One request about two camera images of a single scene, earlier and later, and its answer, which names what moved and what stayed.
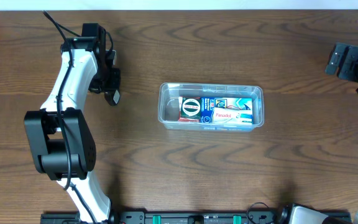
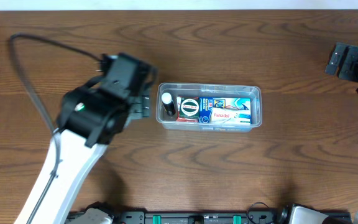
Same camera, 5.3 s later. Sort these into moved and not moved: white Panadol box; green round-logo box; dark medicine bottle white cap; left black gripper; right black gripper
Moved: dark medicine bottle white cap; left black gripper
Not moved: green round-logo box; right black gripper; white Panadol box
